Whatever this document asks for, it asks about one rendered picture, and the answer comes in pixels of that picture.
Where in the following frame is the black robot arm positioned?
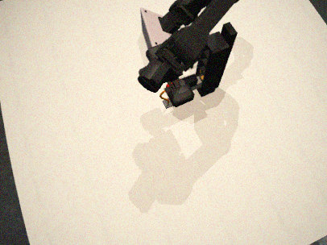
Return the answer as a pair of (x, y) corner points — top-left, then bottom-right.
(137, 0), (239, 93)

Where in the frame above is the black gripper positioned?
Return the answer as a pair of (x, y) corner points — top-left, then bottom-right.
(146, 44), (195, 107)

